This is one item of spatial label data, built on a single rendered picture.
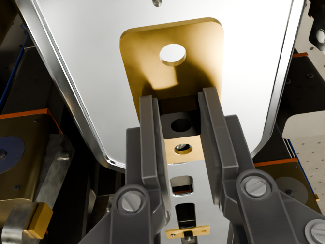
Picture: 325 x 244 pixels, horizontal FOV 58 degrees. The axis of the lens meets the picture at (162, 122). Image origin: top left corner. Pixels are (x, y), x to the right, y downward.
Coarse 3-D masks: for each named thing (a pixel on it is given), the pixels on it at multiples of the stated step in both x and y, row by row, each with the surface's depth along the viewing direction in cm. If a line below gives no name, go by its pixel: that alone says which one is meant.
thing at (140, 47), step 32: (128, 32) 10; (160, 32) 10; (192, 32) 10; (128, 64) 11; (160, 64) 11; (192, 64) 11; (160, 96) 12; (192, 96) 12; (192, 128) 13; (192, 160) 16
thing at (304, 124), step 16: (304, 64) 40; (288, 80) 38; (304, 80) 38; (320, 80) 38; (288, 96) 37; (304, 96) 36; (320, 96) 36; (288, 112) 35; (304, 112) 35; (320, 112) 35; (288, 128) 36; (304, 128) 37; (320, 128) 37
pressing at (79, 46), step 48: (48, 0) 22; (96, 0) 22; (144, 0) 22; (192, 0) 22; (240, 0) 23; (288, 0) 23; (48, 48) 24; (96, 48) 25; (240, 48) 26; (288, 48) 27; (96, 96) 29; (240, 96) 30; (96, 144) 34; (192, 192) 45
